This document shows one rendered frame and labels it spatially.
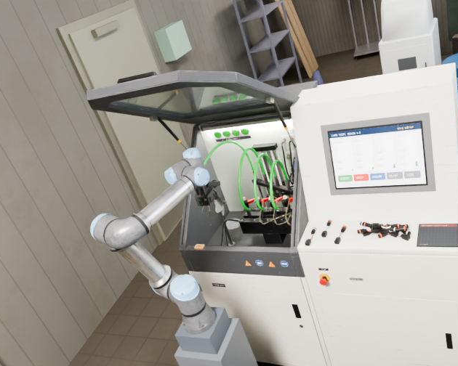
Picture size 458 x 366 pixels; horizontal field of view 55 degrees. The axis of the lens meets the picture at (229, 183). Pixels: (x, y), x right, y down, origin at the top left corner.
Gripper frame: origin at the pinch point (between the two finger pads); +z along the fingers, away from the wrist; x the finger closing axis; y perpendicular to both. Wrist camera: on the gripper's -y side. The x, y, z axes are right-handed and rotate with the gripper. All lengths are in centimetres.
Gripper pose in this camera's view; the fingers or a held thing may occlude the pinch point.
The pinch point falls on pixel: (216, 212)
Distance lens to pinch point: 215.8
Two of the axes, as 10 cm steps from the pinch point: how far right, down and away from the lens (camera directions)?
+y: -3.9, 5.2, -7.6
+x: 8.7, -0.5, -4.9
